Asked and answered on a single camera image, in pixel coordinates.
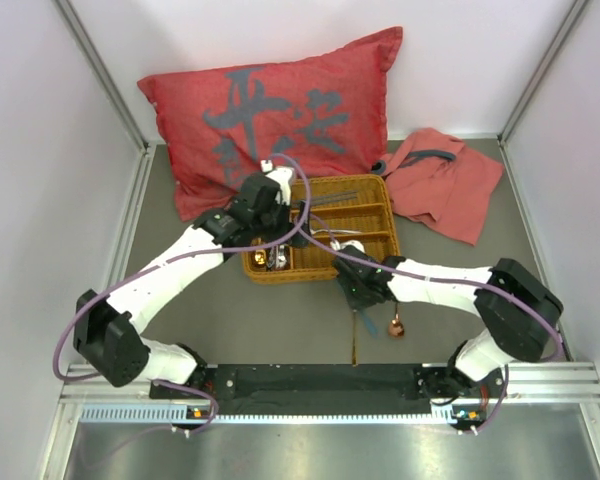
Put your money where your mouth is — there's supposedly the blue handled knife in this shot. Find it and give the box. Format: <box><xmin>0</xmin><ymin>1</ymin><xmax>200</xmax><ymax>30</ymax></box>
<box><xmin>359</xmin><ymin>310</ymin><xmax>378</xmax><ymax>338</ymax></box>

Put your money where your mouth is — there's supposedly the pink handled spoon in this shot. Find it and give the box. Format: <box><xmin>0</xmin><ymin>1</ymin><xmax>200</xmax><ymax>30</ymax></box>
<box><xmin>274</xmin><ymin>245</ymin><xmax>287</xmax><ymax>270</ymax></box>

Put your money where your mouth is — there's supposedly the copper spoon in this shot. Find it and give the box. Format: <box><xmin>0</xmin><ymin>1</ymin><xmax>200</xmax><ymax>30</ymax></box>
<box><xmin>387</xmin><ymin>303</ymin><xmax>405</xmax><ymax>338</ymax></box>

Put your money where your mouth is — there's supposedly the silver fork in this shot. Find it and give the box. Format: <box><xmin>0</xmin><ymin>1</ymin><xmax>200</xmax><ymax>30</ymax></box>
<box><xmin>310</xmin><ymin>228</ymin><xmax>363</xmax><ymax>237</ymax></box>

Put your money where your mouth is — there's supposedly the gold fork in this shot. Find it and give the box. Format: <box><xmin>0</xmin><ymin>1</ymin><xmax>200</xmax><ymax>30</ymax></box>
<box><xmin>351</xmin><ymin>310</ymin><xmax>358</xmax><ymax>367</ymax></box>

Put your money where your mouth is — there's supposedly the blue chopstick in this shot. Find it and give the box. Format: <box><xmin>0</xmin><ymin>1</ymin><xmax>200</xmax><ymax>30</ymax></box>
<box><xmin>312</xmin><ymin>191</ymin><xmax>357</xmax><ymax>205</ymax></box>
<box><xmin>312</xmin><ymin>194</ymin><xmax>357</xmax><ymax>206</ymax></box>

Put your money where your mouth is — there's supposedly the gold spoon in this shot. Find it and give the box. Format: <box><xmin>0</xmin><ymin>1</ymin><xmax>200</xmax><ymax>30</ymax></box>
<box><xmin>251</xmin><ymin>239</ymin><xmax>267</xmax><ymax>269</ymax></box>

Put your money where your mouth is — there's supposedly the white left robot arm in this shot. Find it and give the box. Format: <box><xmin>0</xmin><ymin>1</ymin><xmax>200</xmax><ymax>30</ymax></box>
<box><xmin>73</xmin><ymin>161</ymin><xmax>300</xmax><ymax>397</ymax></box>

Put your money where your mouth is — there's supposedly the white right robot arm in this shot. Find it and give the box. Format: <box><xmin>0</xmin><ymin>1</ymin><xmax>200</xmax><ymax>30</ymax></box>
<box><xmin>332</xmin><ymin>241</ymin><xmax>564</xmax><ymax>396</ymax></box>

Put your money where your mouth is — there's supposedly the wicker cutlery tray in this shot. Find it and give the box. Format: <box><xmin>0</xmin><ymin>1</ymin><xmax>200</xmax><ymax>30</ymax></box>
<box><xmin>242</xmin><ymin>174</ymin><xmax>400</xmax><ymax>285</ymax></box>

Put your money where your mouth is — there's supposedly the red cushion with characters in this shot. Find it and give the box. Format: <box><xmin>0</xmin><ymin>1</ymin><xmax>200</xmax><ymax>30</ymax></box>
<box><xmin>137</xmin><ymin>26</ymin><xmax>403</xmax><ymax>222</ymax></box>

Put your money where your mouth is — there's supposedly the pink crumpled cloth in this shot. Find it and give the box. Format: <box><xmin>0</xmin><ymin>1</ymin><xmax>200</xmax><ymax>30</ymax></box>
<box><xmin>372</xmin><ymin>128</ymin><xmax>504</xmax><ymax>246</ymax></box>

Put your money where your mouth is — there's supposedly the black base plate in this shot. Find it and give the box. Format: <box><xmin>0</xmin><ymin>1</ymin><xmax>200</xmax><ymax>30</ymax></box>
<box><xmin>150</xmin><ymin>364</ymin><xmax>502</xmax><ymax>410</ymax></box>

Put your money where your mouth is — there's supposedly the aluminium front rail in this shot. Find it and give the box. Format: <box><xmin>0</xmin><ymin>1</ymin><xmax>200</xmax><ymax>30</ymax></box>
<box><xmin>60</xmin><ymin>362</ymin><xmax>600</xmax><ymax>430</ymax></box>

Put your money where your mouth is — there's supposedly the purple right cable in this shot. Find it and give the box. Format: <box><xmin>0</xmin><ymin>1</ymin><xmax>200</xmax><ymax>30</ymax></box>
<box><xmin>299</xmin><ymin>214</ymin><xmax>566</xmax><ymax>436</ymax></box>

